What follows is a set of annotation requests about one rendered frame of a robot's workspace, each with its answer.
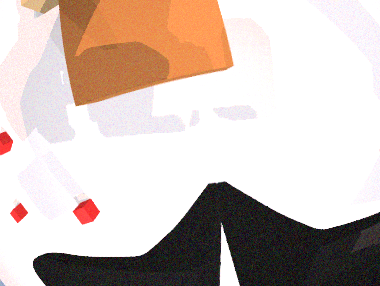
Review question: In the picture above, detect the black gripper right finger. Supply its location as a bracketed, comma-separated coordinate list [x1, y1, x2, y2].
[217, 182, 380, 286]

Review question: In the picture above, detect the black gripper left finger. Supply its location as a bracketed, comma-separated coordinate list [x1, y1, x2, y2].
[33, 182, 222, 286]

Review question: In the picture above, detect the red cube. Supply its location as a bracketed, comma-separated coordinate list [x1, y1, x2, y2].
[9, 203, 29, 224]
[0, 132, 13, 155]
[73, 199, 100, 225]

